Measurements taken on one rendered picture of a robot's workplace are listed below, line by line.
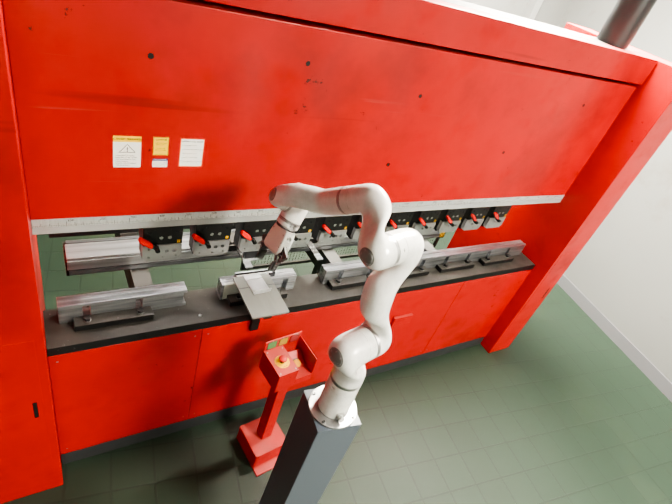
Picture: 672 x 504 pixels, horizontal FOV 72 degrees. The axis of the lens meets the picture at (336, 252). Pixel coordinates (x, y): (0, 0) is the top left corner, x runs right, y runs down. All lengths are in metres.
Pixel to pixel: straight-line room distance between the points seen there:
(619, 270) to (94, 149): 4.53
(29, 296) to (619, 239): 4.67
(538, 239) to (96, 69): 2.93
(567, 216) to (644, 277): 1.69
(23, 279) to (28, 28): 0.71
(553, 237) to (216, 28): 2.65
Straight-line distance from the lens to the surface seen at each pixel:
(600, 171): 3.37
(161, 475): 2.76
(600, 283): 5.24
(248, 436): 2.76
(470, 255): 3.18
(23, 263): 1.67
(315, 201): 1.51
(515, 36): 2.30
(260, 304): 2.12
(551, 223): 3.54
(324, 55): 1.77
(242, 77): 1.68
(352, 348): 1.49
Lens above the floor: 2.48
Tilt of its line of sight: 35 degrees down
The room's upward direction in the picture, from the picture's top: 20 degrees clockwise
